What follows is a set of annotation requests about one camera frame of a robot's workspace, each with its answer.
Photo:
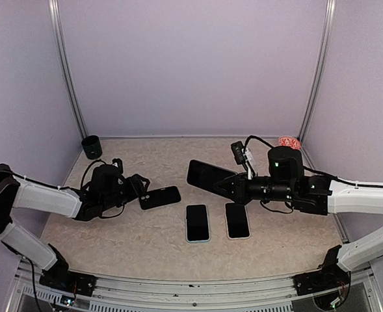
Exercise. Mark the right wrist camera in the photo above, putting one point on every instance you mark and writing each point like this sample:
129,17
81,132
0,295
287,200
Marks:
243,157

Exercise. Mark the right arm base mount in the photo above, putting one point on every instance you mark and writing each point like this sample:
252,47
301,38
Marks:
328,275

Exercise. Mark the left aluminium post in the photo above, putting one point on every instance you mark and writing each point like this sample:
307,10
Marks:
65,67

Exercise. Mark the teal-edged phone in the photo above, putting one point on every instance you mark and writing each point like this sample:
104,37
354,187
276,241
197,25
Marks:
203,176

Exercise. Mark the purple phone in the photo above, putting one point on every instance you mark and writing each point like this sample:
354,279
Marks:
237,221

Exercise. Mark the black phone case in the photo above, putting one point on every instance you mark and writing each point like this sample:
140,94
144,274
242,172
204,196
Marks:
159,197

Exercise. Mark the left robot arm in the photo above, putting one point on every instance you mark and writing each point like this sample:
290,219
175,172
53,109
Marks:
107,189

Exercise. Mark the blue-edged phone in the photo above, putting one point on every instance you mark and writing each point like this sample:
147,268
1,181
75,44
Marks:
197,224

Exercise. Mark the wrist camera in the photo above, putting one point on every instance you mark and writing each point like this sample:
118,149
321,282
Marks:
243,157
117,162

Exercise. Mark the aluminium front rail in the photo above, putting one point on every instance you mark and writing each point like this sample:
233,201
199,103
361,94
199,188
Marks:
278,293

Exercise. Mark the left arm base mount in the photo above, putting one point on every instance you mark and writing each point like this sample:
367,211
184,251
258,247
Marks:
59,277

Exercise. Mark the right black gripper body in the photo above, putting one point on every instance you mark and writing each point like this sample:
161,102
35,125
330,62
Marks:
244,194

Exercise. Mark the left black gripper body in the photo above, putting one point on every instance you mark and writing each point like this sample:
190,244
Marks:
129,194

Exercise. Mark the dark green cup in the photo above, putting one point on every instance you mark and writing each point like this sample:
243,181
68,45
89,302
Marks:
92,147

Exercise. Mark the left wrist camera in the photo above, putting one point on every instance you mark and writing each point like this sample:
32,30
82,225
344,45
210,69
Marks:
117,162

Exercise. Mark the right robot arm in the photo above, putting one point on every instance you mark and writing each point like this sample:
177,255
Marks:
318,194

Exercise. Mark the red patterned bowl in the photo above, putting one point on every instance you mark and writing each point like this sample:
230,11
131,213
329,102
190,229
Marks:
289,141

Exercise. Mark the right aluminium post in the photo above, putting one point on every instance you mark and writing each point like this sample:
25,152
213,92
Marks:
319,68

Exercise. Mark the aluminium post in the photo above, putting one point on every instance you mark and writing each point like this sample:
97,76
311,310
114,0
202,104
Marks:
319,68
65,67

